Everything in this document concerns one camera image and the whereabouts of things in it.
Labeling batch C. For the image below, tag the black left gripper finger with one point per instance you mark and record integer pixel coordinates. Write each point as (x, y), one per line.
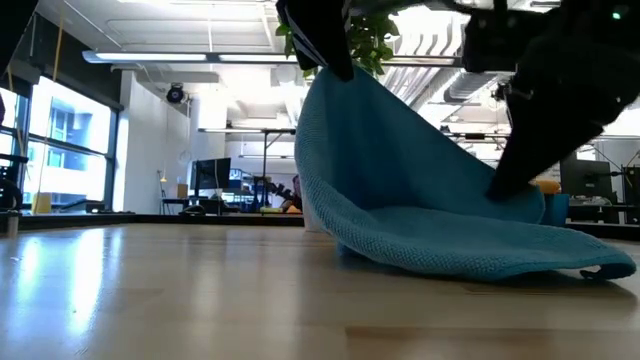
(302, 50)
(330, 45)

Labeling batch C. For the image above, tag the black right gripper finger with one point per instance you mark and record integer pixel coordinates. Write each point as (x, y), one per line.
(540, 145)

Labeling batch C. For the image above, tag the blue microfiber towel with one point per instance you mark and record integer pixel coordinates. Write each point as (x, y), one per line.
(400, 200)

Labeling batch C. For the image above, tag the black background robot arm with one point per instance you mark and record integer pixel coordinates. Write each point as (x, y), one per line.
(272, 192)

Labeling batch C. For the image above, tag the green leafy plant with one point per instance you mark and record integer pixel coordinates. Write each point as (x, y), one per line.
(370, 40)

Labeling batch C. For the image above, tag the black computer monitor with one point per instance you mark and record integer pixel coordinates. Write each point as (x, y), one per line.
(211, 172)
(585, 177)

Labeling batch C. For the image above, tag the black ceiling camera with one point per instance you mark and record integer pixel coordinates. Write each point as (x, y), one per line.
(175, 94)

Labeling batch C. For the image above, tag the black metal table frame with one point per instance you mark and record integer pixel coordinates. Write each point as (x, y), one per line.
(150, 219)

